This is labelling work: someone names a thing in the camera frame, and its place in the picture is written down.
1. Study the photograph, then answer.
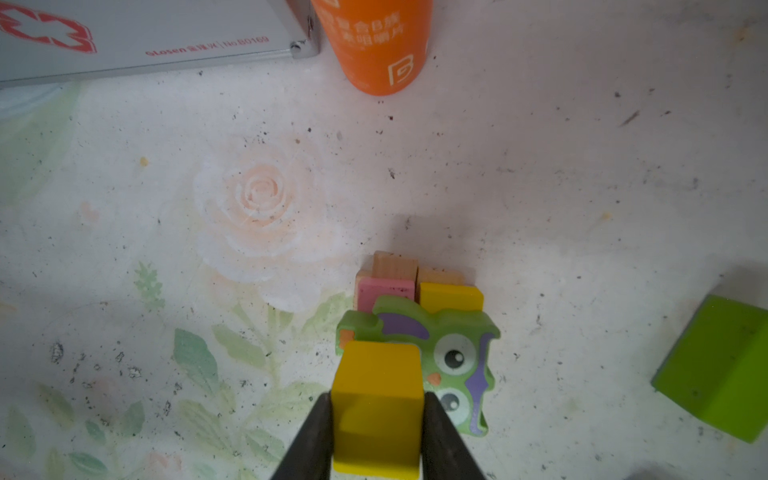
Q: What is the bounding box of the orange cylinder bottle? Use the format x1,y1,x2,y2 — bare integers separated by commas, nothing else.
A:
312,0,433,96

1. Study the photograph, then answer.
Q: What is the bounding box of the green cube block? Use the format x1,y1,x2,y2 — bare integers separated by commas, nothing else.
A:
651,295,767,443

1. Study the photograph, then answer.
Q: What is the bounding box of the natural wood block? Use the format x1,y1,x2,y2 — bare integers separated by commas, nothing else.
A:
417,267,465,286
372,251,419,282

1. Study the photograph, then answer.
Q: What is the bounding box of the pink rectangular block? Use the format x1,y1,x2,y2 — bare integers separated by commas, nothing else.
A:
353,270,417,313

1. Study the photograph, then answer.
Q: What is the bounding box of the yellow cube block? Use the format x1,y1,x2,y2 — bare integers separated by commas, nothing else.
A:
331,341,425,479

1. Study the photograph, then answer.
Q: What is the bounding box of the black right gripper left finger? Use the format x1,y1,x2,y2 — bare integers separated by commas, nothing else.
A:
271,392,334,480

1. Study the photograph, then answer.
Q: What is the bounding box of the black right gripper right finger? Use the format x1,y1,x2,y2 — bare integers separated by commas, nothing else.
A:
421,392,485,480

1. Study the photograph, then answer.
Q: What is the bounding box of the silver aluminium case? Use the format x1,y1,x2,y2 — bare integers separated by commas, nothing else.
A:
1,0,319,87

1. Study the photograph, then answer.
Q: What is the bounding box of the yellow rectangular block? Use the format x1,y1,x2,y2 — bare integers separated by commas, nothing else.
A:
418,282,484,313

